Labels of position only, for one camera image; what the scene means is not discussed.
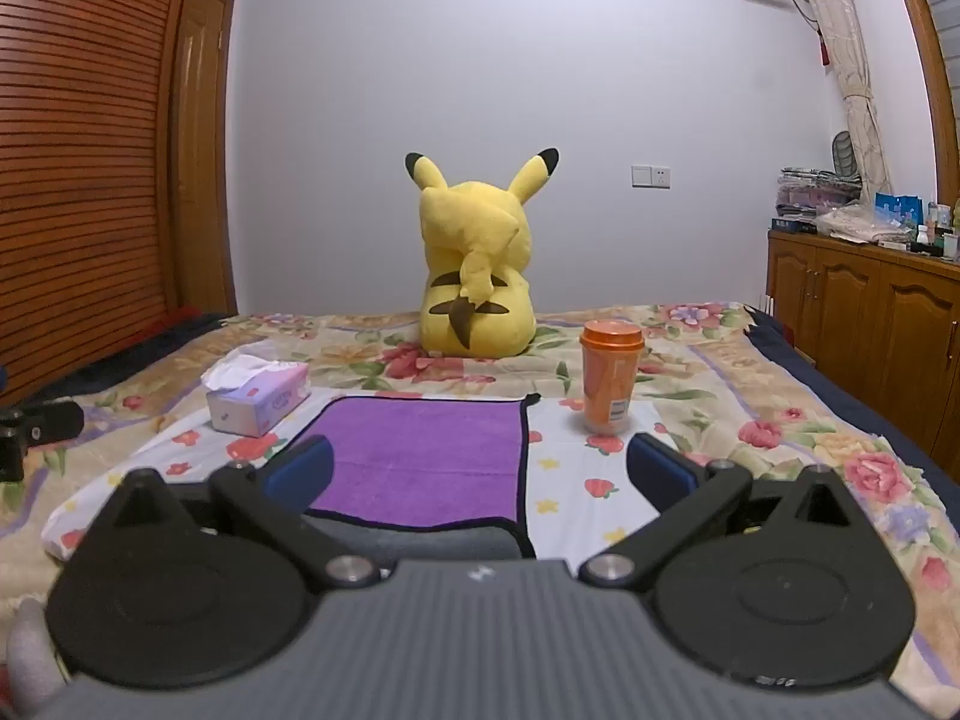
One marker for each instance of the wooden window frame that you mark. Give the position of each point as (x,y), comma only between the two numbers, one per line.
(919,30)

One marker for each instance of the purple towel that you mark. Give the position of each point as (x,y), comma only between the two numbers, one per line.
(420,457)

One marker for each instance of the dark flat box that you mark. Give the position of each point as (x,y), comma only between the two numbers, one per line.
(793,225)

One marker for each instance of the wooden cabinet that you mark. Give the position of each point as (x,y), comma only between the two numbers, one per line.
(862,315)

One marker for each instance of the dark cloth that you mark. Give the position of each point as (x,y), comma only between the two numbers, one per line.
(142,352)

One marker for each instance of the blue gift bag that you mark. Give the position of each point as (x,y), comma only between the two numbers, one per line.
(898,210)

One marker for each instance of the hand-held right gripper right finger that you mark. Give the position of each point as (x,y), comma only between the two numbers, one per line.
(660,469)

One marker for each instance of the beige plastic bag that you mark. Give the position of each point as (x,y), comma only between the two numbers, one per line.
(855,223)

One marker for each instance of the floral blanket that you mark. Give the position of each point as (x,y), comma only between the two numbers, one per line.
(787,405)

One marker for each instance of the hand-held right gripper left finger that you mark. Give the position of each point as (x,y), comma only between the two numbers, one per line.
(300,469)

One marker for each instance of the wooden louvered wardrobe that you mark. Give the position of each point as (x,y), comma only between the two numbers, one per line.
(82,165)

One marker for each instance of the wooden door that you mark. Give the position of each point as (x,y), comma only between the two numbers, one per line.
(202,165)

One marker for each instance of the group of small bottles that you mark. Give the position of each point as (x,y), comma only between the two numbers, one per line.
(941,232)

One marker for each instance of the red wall ornament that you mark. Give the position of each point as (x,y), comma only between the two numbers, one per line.
(825,51)

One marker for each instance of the stack of folded cloths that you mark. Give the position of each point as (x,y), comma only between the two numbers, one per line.
(814,191)

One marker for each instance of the navy bed sheet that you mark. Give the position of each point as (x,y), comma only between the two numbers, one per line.
(862,397)

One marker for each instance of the yellow plush toy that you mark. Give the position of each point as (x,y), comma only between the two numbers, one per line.
(476,270)

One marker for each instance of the beige patterned curtain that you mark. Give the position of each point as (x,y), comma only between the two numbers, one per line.
(847,52)

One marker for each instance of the tissue box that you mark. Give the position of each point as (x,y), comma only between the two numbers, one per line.
(259,401)

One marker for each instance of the white wall socket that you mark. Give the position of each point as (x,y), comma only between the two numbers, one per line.
(651,176)

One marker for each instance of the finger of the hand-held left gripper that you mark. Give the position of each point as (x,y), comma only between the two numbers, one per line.
(52,420)

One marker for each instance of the orange lidded cup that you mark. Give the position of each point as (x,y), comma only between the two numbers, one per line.
(609,382)

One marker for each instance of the white strawberry print sheet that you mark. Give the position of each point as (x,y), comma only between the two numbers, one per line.
(570,465)

